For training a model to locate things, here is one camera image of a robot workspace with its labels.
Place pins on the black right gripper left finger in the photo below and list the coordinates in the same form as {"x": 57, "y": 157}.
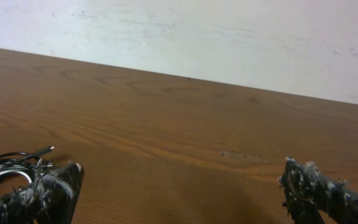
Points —
{"x": 50, "y": 198}

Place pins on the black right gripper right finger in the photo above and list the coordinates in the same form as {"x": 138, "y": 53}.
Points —
{"x": 308, "y": 193}

